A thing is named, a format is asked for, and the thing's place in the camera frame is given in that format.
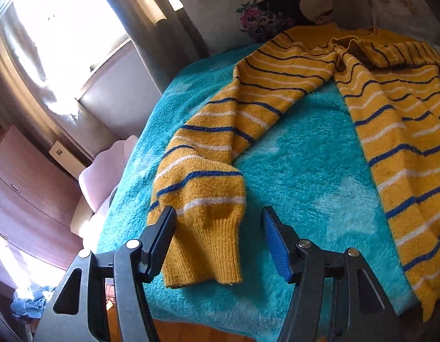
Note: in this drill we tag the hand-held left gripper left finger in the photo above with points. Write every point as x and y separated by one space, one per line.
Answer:
161 243

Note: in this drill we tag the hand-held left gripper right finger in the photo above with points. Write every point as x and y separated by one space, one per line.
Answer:
275 245

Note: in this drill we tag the yellow striped knit sweater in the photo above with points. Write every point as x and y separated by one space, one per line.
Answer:
212 242

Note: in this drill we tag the turquoise fleece blanket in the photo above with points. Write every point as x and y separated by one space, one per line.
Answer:
305 171

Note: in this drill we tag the pink chair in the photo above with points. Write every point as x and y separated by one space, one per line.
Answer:
98 178

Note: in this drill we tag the wooden cabinet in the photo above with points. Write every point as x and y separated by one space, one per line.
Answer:
24 192

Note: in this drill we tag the blue cloth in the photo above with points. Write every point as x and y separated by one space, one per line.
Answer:
27 302

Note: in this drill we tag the beige curtain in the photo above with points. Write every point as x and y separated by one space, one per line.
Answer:
163 42

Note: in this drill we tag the figure print pillow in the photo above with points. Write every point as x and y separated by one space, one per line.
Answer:
220 14

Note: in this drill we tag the window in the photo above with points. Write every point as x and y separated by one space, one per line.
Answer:
63 17

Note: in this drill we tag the white floral pillow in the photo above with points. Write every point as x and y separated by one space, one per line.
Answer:
394 3

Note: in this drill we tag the white wall socket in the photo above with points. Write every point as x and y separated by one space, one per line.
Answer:
65 158

